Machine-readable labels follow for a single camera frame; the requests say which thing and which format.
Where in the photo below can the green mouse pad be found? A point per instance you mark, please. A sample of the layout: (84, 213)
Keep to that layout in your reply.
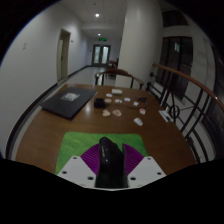
(80, 143)

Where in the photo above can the white rectangular box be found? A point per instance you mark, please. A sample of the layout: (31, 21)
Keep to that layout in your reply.
(117, 91)

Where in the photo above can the small white block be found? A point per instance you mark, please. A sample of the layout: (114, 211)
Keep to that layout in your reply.
(138, 121)

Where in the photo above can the black computer mouse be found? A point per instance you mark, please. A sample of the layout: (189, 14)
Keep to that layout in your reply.
(110, 163)

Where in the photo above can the green exit sign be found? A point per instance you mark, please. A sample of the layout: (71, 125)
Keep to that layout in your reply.
(102, 39)

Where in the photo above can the wooden chair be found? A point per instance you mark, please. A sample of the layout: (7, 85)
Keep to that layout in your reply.
(118, 76)

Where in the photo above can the beige shell-shaped item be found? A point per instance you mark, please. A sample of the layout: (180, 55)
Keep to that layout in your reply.
(106, 113)
(117, 112)

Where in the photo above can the white flat remote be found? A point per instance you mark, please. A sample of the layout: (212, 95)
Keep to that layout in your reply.
(165, 116)

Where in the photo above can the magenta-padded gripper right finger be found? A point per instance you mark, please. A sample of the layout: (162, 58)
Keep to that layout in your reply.
(145, 169)

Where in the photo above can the small black box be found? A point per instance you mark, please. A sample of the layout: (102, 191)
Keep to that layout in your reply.
(99, 102)

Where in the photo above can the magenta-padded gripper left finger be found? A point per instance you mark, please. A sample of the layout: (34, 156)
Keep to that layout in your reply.
(77, 168)

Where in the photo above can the black closed laptop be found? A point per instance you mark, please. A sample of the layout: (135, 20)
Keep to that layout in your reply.
(68, 100)

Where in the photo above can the beige side door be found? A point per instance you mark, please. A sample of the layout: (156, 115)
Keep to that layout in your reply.
(62, 55)

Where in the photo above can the double glass door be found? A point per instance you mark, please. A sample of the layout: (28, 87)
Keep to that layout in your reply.
(101, 54)

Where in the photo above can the wooden stair railing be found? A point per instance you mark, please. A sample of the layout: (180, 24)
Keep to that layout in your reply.
(186, 110)

